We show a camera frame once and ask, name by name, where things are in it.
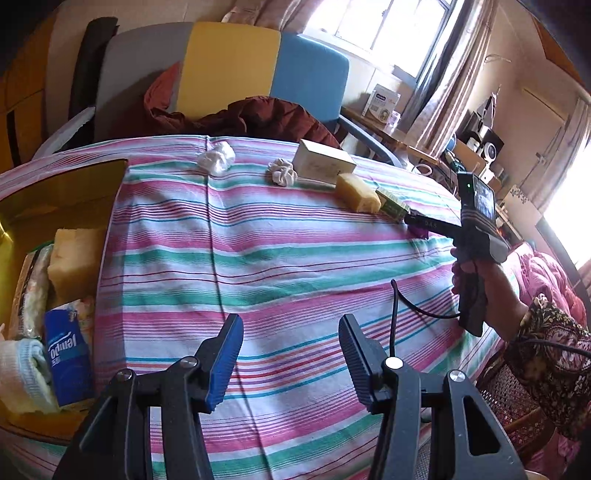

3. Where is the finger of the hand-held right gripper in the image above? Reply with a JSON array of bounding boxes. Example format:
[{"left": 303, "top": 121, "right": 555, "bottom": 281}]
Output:
[{"left": 403, "top": 209, "right": 461, "bottom": 237}]

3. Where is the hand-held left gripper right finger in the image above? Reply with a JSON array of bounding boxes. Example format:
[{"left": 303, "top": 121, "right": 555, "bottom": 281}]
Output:
[{"left": 338, "top": 314, "right": 529, "bottom": 480}]

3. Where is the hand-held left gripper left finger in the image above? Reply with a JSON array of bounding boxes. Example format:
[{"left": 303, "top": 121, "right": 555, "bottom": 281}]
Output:
[{"left": 58, "top": 314, "right": 245, "bottom": 480}]

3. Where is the small green box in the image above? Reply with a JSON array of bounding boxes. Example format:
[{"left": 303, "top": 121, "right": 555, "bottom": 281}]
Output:
[{"left": 375, "top": 188, "right": 411, "bottom": 219}]

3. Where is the white cardboard box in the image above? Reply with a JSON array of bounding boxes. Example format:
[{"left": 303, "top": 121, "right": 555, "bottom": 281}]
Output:
[{"left": 293, "top": 138, "right": 358, "bottom": 185}]

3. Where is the white scrunchie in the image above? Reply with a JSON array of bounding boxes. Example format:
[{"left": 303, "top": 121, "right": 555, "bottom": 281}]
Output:
[{"left": 267, "top": 158, "right": 300, "bottom": 188}]

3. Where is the blue tissue packet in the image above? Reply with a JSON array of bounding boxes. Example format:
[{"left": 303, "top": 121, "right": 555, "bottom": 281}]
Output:
[{"left": 44, "top": 298, "right": 98, "bottom": 407}]

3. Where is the pale yellow sponge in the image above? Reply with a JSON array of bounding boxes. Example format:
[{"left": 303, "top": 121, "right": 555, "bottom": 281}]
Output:
[{"left": 47, "top": 226, "right": 109, "bottom": 308}]

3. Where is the clear snack packet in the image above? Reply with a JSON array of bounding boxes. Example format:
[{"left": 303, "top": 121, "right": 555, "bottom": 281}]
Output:
[{"left": 11, "top": 242, "right": 56, "bottom": 342}]

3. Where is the white sock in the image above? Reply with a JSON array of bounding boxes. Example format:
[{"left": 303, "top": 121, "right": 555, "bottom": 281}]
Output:
[{"left": 0, "top": 339, "right": 61, "bottom": 414}]

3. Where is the white bundle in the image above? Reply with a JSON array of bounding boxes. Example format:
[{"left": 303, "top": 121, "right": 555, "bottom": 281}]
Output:
[{"left": 198, "top": 141, "right": 235, "bottom": 175}]

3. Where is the gold metal tin box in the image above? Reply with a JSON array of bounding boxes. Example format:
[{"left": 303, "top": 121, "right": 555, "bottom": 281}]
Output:
[{"left": 0, "top": 158, "right": 130, "bottom": 444}]

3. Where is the person's right forearm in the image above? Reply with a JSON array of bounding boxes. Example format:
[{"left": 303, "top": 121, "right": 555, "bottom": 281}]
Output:
[{"left": 501, "top": 295, "right": 591, "bottom": 439}]

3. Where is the person's right hand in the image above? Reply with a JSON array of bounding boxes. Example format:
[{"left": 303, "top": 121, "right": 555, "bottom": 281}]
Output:
[{"left": 450, "top": 248, "right": 529, "bottom": 343}]

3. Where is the white patterned box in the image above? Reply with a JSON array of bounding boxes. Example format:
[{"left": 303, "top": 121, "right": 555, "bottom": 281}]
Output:
[{"left": 501, "top": 185, "right": 543, "bottom": 222}]

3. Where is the wooden desk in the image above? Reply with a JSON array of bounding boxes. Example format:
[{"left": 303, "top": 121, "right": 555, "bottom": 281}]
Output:
[{"left": 342, "top": 106, "right": 509, "bottom": 195}]

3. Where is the pink quilt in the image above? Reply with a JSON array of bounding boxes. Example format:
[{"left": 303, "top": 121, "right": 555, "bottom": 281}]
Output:
[{"left": 517, "top": 242, "right": 587, "bottom": 324}]

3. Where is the black speaker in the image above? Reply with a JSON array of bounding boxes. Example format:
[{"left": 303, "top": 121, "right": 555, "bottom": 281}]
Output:
[{"left": 466, "top": 127, "right": 505, "bottom": 167}]

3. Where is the striped pink green blanket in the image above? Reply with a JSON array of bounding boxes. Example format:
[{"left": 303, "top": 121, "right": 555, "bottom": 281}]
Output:
[{"left": 0, "top": 134, "right": 532, "bottom": 480}]

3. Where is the white product carton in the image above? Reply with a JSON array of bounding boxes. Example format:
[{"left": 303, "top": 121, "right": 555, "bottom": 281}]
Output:
[{"left": 362, "top": 83, "right": 402, "bottom": 124}]

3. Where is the rattan chair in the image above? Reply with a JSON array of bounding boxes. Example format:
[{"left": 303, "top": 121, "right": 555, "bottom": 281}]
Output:
[{"left": 475, "top": 351, "right": 559, "bottom": 462}]

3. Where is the beige curtain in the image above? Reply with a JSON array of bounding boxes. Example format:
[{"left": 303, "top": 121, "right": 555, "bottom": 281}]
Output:
[{"left": 406, "top": 0, "right": 499, "bottom": 153}]

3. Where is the dark red jacket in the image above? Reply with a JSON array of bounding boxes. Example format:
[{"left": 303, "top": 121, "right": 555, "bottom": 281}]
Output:
[{"left": 143, "top": 62, "right": 342, "bottom": 148}]

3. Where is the window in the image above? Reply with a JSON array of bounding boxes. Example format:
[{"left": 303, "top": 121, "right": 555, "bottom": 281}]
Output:
[{"left": 300, "top": 0, "right": 462, "bottom": 79}]

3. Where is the grey yellow blue armchair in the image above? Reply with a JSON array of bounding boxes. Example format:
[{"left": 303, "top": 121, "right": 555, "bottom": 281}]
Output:
[{"left": 34, "top": 21, "right": 404, "bottom": 167}]

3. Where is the pale patterned curtain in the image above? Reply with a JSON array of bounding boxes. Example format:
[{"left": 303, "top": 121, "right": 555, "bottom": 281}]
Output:
[{"left": 222, "top": 0, "right": 333, "bottom": 33}]

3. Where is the black rolled mat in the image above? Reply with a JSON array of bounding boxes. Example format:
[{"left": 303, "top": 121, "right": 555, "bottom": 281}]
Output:
[{"left": 69, "top": 17, "right": 120, "bottom": 121}]

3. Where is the wooden wardrobe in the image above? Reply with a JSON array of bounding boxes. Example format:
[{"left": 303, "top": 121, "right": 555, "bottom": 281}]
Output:
[{"left": 0, "top": 14, "right": 61, "bottom": 171}]

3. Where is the black cable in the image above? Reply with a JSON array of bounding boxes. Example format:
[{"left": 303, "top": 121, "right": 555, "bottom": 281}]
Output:
[{"left": 389, "top": 279, "right": 462, "bottom": 358}]

